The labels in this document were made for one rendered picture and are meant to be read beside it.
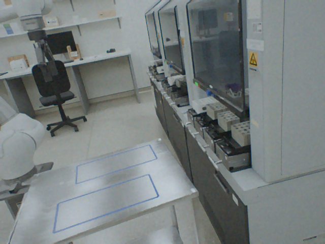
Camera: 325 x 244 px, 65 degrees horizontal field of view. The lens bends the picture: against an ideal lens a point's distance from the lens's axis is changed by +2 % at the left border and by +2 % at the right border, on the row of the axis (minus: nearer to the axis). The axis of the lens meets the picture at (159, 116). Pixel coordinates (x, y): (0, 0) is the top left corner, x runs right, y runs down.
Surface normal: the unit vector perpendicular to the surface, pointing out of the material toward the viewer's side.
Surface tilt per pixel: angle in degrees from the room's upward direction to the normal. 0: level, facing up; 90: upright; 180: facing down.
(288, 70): 90
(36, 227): 0
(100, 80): 90
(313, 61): 90
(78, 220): 0
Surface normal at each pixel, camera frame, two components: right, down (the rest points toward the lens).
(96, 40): 0.18, 0.34
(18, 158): 0.71, 0.11
